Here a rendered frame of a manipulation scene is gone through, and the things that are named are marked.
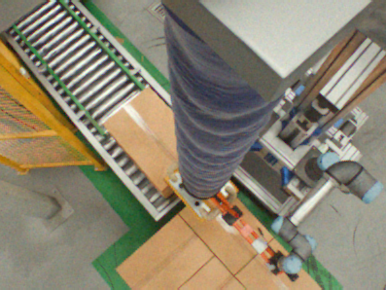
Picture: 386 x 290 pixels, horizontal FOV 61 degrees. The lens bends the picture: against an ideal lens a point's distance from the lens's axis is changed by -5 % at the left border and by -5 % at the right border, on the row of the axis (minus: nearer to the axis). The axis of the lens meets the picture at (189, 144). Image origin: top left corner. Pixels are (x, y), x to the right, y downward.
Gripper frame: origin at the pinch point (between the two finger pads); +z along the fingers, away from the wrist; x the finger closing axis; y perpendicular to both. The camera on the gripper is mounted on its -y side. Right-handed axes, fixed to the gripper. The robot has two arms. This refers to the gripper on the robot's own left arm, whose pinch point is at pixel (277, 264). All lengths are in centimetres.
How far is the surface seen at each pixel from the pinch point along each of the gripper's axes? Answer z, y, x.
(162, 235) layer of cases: 65, 55, 40
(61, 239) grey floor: 120, 112, 115
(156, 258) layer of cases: 65, 46, 54
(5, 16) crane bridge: -177, 54, 28
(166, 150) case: 24, 92, 2
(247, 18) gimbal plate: -168, 50, 14
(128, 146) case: 24, 110, 19
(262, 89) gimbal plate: -165, 46, 16
